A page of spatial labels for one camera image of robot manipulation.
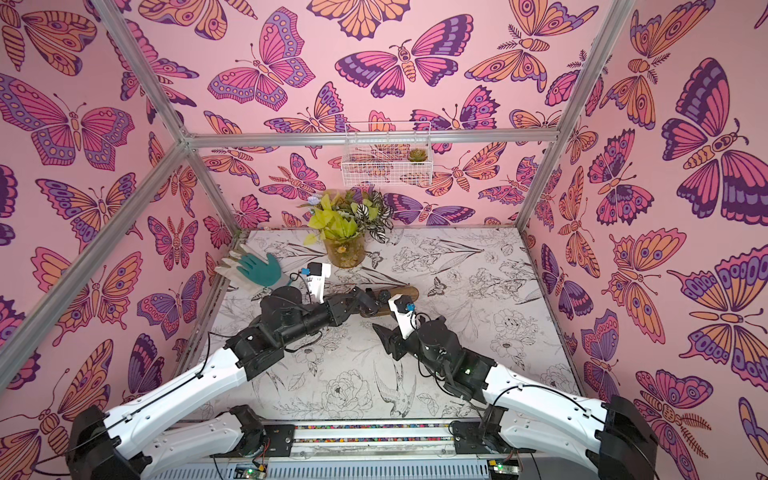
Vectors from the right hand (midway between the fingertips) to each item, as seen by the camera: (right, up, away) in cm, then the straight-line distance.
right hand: (384, 316), depth 73 cm
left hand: (-4, +5, -4) cm, 8 cm away
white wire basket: (-1, +47, +33) cm, 58 cm away
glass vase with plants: (-14, +27, +24) cm, 39 cm away
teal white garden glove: (-47, +10, +33) cm, 58 cm away
